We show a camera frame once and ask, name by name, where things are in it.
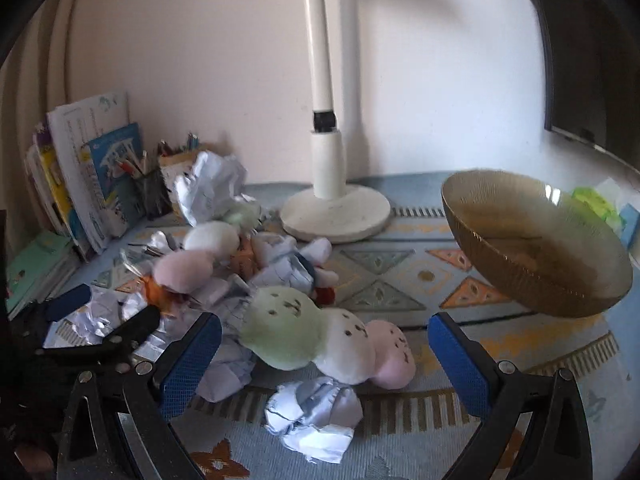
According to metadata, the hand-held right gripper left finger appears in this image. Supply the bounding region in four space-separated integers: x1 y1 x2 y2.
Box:
56 312 223 480

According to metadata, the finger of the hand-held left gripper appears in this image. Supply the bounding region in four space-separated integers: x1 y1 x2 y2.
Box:
35 304 162 361
20 284 92 331

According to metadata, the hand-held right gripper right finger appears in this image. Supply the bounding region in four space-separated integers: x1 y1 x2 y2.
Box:
427 311 596 480

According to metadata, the orange plush toy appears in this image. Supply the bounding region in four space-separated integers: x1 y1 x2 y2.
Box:
142 277 178 316

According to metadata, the tricolour dango plush toy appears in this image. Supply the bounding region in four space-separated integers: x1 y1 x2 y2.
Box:
239 286 417 390
151 204 262 295

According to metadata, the amber ribbed glass bowl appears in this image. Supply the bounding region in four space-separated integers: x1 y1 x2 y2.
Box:
441 169 634 318

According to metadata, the white and blue plush toy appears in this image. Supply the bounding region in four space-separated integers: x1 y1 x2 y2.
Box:
250 237 341 307

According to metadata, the pile of papers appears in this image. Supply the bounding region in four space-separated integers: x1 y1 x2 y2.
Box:
45 151 363 465

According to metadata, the stack of green books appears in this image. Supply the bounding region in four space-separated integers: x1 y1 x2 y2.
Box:
5 230 81 321

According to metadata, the patterned blue table mat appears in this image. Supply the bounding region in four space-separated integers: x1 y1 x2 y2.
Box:
7 170 640 480

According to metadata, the blue picture book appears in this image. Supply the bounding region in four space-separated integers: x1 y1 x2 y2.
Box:
81 122 146 238

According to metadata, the yellow book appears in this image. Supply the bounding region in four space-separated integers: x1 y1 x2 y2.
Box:
25 122 76 241

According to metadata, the black mesh pen holder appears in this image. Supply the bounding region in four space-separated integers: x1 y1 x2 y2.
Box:
135 167 173 221

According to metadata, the bunch of pencils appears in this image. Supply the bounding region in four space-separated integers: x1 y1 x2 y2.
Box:
112 152 151 178

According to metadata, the tan paper pen holder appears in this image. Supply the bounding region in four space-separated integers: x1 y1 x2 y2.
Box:
159 152 201 216

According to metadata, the bunch of blue pens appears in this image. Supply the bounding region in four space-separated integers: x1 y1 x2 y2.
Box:
157 132 201 157

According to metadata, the green tissue pack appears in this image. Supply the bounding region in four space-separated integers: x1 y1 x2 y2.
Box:
572 187 618 223

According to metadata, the beige curtain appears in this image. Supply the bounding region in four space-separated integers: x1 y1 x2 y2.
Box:
0 0 96 171

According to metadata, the white desk lamp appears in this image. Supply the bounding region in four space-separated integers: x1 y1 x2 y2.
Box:
279 0 392 245

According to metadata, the black wall television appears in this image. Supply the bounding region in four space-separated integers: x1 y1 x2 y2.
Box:
520 0 640 173

